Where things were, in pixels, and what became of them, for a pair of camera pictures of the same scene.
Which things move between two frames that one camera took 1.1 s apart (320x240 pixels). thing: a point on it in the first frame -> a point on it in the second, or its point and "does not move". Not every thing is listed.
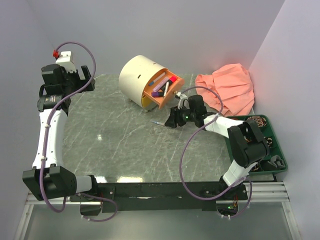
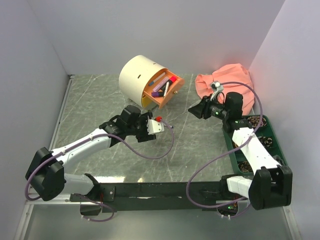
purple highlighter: (160, 94) does not move
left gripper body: (73, 81) -> (141, 128)
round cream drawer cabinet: (148, 83) does not move
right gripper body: (185, 116) -> (218, 109)
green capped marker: (166, 88) does not move
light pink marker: (159, 85) does not move
